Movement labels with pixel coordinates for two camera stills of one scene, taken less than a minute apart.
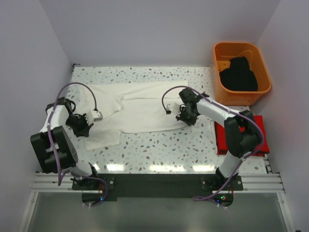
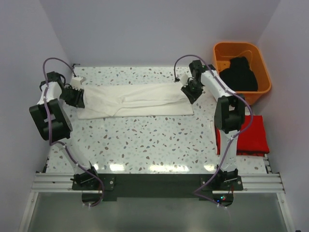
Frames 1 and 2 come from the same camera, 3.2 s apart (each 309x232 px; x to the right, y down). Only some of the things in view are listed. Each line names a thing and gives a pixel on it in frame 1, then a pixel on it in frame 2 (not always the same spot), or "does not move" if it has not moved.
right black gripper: x=191 y=122 -> x=191 y=97
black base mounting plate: x=104 y=188 does not move
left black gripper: x=84 y=131 -> x=78 y=101
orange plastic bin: x=223 y=53 does not move
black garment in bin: x=239 y=77 does not move
